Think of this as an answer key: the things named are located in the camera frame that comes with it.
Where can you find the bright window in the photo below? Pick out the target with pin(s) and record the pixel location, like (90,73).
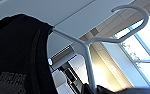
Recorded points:
(141,56)

